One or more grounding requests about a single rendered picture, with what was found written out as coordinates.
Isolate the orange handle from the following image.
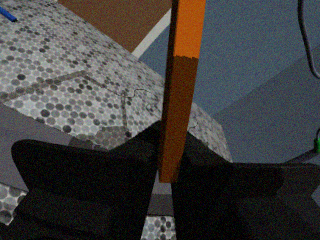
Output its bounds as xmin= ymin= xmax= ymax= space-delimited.
xmin=157 ymin=0 xmax=205 ymax=184

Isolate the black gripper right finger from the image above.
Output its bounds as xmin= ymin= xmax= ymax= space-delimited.
xmin=171 ymin=132 xmax=320 ymax=240

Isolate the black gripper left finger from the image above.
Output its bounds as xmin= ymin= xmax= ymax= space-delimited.
xmin=11 ymin=120 xmax=160 ymax=240

